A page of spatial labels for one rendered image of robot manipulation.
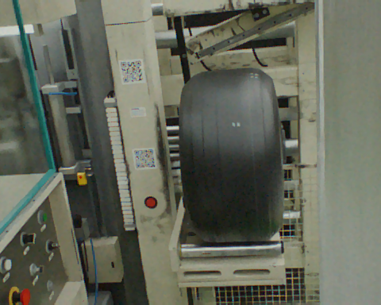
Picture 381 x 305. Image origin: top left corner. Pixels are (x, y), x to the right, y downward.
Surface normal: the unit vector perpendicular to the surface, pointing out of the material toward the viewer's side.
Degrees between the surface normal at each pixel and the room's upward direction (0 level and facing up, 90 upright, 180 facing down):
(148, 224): 90
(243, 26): 90
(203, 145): 63
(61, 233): 90
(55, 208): 90
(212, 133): 55
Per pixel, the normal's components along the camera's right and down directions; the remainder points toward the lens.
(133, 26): -0.10, 0.36
